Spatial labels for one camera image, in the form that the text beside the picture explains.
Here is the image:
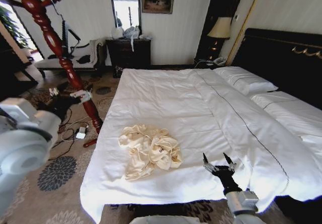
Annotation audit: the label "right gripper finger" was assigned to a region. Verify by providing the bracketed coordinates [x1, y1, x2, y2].
[202, 153, 217, 172]
[222, 153, 238, 171]

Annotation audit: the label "cream crumpled clothes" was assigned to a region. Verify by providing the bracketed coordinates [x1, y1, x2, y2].
[118, 124, 185, 182]

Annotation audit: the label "white bed duvet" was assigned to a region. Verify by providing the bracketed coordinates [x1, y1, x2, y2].
[79, 67, 322, 221]

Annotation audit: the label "white flat bed sheet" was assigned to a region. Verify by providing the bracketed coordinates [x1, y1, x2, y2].
[250, 91, 322, 160]

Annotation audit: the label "white power adapter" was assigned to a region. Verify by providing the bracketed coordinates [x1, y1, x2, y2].
[75, 126, 88, 140]

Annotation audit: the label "white upholstered bench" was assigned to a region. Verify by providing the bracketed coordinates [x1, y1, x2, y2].
[34, 38, 107, 78]

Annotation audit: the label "dark wooden cabinet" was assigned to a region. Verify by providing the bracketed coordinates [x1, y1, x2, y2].
[0, 35, 39, 95]

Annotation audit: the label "red wooden coat rack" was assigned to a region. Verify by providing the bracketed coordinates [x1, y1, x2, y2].
[5, 0, 104, 148]

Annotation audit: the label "black upright floor stand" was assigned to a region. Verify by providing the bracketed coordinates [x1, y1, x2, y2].
[59, 14, 82, 59]

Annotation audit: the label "dark wooden dresser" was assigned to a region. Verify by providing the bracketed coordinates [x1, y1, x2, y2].
[105, 38, 152, 71]

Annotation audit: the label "white robot front shell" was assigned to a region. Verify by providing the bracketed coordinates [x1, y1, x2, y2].
[129, 216, 235, 224]

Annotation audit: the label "patterned floral rug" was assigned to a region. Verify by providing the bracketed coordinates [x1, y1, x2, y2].
[0, 79, 122, 224]

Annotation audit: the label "white round jar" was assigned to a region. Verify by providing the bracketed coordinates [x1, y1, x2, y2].
[111, 26, 124, 39]

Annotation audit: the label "green leafy plant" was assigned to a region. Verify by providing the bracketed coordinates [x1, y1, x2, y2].
[0, 6, 29, 49]

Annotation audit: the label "white pillow with dark stripe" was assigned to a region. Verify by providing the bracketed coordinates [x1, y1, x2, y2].
[213, 66, 279, 96]

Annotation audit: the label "dark nightstand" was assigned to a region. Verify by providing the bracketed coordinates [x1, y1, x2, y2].
[193, 57, 227, 70]

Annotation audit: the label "black headboard with gold ornament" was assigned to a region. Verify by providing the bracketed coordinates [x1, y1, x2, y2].
[230, 28, 322, 103]

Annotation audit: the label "table lamp with cream shade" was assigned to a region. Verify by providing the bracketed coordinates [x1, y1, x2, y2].
[206, 17, 232, 58]

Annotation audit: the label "black floor cable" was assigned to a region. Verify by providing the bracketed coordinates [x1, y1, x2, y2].
[47, 108, 89, 162]

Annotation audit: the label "dark framed wall mirror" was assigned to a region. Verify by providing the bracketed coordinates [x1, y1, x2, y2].
[107, 0, 143, 31]

